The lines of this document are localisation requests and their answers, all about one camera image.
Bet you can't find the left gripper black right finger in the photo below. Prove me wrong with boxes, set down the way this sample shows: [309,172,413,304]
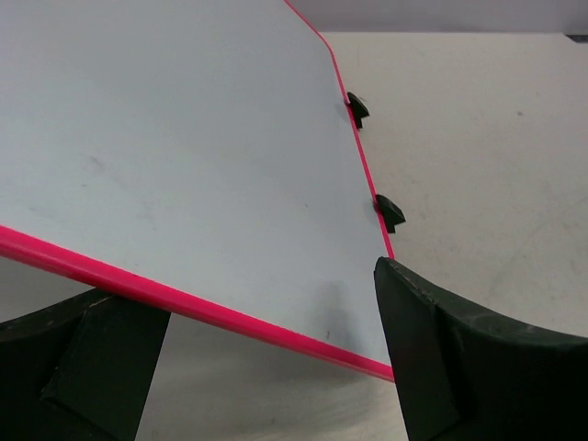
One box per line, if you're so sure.
[374,257,587,440]

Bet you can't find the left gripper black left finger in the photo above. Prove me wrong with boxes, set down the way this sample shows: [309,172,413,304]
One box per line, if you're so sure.
[1,289,170,440]

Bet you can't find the pink framed whiteboard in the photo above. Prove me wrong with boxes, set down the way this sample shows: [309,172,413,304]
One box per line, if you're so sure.
[1,1,393,380]

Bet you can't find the black wire board stand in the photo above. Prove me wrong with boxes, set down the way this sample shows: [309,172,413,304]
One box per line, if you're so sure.
[345,91,406,235]

